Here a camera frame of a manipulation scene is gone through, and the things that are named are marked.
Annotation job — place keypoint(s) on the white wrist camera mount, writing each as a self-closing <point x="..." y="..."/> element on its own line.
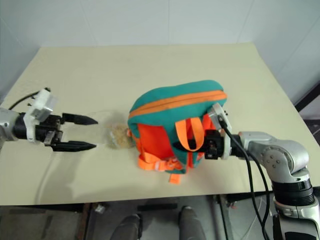
<point x="41" y="105"/>
<point x="215" y="112"/>

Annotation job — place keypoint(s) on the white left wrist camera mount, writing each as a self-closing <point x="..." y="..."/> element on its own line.
<point x="41" y="105"/>

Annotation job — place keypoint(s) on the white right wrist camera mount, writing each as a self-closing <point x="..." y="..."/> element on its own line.
<point x="215" y="112"/>

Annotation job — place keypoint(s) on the dark rounded grey shape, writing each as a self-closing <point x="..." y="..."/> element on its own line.
<point x="130" y="226"/>
<point x="191" y="223"/>

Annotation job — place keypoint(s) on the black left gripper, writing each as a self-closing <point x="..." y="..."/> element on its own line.
<point x="51" y="130"/>

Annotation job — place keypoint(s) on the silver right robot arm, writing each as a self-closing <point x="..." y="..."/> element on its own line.
<point x="282" y="155"/>

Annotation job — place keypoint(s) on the orange and teal backpack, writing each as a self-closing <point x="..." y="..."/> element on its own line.
<point x="175" y="107"/>

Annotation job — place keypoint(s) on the tan plush toy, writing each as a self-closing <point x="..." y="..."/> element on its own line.
<point x="120" y="137"/>

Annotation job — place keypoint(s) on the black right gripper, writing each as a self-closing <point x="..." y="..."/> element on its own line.
<point x="213" y="145"/>

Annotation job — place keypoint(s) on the small grey white object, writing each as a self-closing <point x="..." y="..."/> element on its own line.
<point x="100" y="208"/>

